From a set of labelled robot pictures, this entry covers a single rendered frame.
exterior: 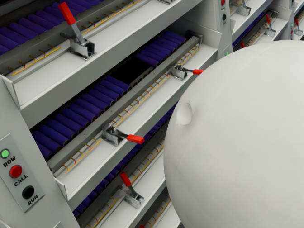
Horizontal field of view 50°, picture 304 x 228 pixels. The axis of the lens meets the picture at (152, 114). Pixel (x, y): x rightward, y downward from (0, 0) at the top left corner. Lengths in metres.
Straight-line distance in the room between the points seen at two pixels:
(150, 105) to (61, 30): 0.27
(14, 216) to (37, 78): 0.21
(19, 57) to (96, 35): 0.15
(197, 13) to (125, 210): 0.56
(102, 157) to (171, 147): 0.49
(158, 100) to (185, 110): 0.60
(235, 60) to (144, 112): 0.58
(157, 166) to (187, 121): 0.70
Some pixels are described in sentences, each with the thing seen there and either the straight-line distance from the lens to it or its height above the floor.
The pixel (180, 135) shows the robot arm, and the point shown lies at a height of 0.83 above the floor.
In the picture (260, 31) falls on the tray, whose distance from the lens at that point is 1.50.
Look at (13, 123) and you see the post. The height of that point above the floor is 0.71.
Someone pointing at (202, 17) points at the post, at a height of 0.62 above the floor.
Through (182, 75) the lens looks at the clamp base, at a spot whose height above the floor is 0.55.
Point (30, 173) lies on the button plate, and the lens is 0.52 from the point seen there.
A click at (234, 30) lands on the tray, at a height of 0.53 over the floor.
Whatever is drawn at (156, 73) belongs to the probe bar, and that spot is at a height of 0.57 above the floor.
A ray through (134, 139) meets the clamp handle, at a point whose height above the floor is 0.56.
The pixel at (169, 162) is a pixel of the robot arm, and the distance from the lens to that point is 0.16.
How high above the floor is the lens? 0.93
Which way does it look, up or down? 33 degrees down
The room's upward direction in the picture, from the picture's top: 14 degrees counter-clockwise
